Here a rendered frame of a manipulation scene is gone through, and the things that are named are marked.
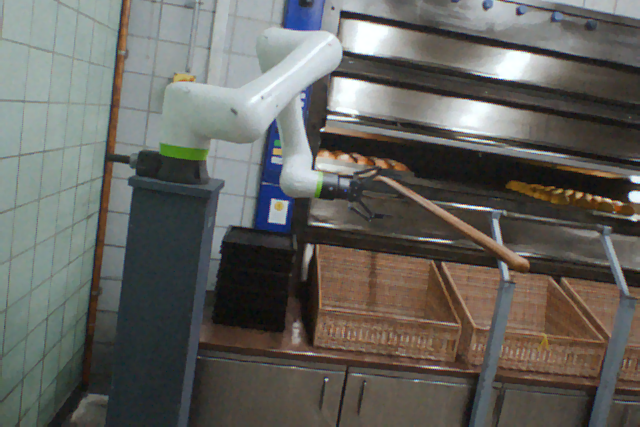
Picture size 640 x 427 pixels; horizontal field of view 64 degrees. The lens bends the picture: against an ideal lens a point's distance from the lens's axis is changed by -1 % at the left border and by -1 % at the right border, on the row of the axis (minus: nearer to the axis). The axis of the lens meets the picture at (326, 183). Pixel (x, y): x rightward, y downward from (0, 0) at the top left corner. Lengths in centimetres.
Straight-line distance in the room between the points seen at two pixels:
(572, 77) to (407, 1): 84
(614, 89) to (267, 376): 199
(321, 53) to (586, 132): 158
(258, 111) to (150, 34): 121
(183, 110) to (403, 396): 133
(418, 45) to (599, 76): 88
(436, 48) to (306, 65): 109
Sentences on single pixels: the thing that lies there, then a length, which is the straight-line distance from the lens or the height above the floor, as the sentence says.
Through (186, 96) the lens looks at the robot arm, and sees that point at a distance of 130.
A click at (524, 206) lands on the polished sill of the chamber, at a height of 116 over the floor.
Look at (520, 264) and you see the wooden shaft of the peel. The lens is 110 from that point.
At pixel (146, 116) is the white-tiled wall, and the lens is 235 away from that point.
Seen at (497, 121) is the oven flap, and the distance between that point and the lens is 249.
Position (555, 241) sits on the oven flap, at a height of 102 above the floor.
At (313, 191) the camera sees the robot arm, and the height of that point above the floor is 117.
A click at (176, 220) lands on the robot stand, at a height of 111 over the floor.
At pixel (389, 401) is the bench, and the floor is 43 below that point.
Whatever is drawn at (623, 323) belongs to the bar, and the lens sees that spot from 224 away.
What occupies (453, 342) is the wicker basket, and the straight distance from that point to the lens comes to 212.
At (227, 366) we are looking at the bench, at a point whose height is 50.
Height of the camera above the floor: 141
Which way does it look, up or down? 7 degrees down
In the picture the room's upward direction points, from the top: 9 degrees clockwise
